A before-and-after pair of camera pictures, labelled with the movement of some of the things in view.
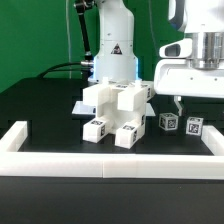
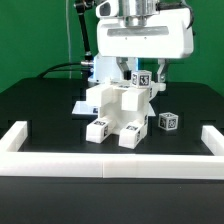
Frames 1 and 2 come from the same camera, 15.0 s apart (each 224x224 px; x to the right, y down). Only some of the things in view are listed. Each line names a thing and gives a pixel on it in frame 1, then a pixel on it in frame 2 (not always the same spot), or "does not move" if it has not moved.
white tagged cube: x=168 y=121 does not move
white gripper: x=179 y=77 → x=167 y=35
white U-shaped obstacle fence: x=15 y=163 does not move
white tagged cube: x=194 y=126 → x=141 y=79
